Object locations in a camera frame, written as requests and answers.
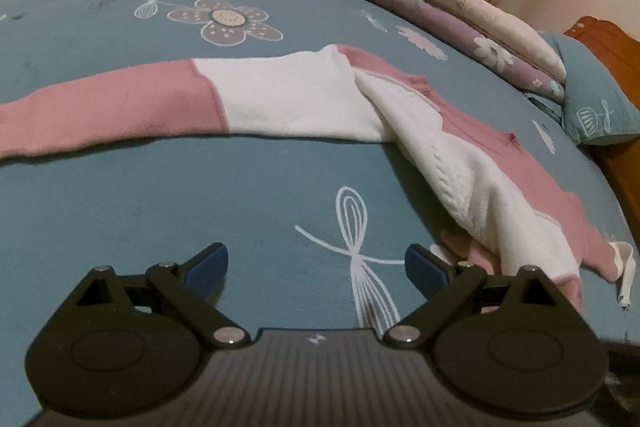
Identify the blue printed pillow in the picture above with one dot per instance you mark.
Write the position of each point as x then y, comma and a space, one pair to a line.
595, 102

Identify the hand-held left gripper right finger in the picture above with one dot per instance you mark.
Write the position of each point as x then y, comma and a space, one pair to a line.
425, 269

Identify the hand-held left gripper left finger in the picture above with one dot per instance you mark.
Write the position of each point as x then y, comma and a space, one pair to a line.
207, 264

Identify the pink and white sweater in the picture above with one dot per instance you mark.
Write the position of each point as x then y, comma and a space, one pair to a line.
290, 97

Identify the wooden headboard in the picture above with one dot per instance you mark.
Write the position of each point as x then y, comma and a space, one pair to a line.
590, 29

